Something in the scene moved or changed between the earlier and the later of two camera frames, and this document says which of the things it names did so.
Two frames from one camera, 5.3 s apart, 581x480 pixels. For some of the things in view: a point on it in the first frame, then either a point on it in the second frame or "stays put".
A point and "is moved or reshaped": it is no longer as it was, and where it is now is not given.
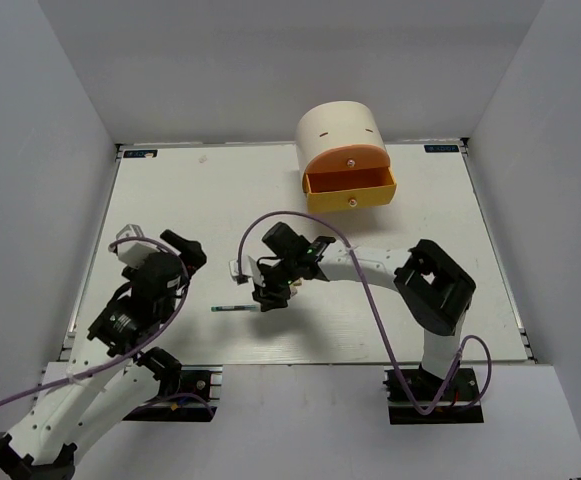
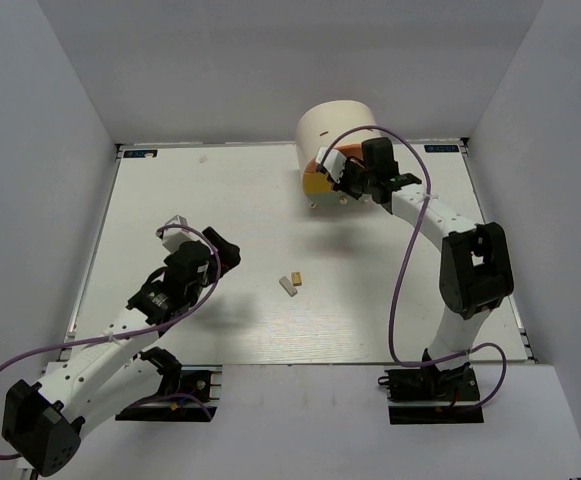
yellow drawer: [352, 189] is moved or reshaped
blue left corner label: [139, 153] stays put
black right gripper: [263, 294] -> [343, 186]
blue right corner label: [441, 148] stays put
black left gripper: [192, 251] -> [228, 253]
